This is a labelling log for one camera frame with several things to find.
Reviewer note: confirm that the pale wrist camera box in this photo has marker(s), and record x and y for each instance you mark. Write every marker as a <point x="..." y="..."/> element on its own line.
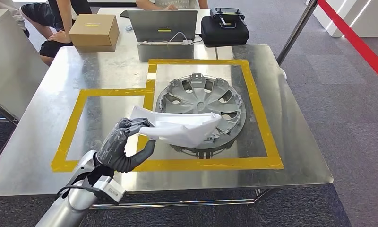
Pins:
<point x="110" y="189"/>

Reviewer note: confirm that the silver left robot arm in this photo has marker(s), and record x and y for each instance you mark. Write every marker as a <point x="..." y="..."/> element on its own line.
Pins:
<point x="67" y="203"/>

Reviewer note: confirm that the grey plastic wheel cover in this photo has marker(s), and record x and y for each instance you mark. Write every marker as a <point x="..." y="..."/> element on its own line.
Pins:
<point x="201" y="97"/>

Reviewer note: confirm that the red barrier belt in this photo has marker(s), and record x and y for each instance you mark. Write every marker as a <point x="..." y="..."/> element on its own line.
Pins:
<point x="358" y="41"/>

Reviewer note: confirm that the chrome stanchion post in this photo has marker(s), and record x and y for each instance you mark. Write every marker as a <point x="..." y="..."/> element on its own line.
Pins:
<point x="296" y="31"/>

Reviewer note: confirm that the black remote controller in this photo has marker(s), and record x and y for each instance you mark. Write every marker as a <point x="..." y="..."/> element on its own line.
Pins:
<point x="226" y="12"/>

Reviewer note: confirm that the black carrying case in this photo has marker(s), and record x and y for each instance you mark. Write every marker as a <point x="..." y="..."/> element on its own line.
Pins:
<point x="223" y="34"/>

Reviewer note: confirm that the white display counter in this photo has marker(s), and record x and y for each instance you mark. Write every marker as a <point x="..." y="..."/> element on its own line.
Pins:
<point x="373" y="25"/>

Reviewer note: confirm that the closed cardboard box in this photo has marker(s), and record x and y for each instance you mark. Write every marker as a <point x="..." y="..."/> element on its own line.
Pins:
<point x="92" y="34"/>

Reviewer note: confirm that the black phone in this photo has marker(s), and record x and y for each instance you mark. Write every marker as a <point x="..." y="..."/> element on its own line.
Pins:
<point x="124" y="14"/>

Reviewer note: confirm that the small round grey object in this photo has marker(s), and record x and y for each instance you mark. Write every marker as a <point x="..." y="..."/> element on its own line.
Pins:
<point x="129" y="28"/>

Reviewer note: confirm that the grey laptop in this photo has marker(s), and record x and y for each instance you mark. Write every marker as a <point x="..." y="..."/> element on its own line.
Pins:
<point x="162" y="22"/>

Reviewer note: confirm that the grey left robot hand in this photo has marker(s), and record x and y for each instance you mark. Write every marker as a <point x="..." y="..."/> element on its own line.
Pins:
<point x="114" y="147"/>

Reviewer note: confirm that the seated person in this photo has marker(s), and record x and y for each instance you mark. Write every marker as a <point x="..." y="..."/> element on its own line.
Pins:
<point x="176" y="3"/>
<point x="38" y="14"/>

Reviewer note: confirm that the stainless steel workbench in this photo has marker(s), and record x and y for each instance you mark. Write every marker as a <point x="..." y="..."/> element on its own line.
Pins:
<point x="286" y="125"/>

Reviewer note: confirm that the white plastic shell part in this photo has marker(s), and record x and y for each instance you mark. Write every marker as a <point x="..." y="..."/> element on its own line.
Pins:
<point x="182" y="131"/>

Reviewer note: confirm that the white side desk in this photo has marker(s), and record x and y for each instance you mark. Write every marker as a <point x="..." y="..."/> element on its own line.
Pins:
<point x="13" y="62"/>

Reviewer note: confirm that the yellow tape on workbench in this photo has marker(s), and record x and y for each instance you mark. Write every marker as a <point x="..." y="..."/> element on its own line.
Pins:
<point x="261" y="125"/>

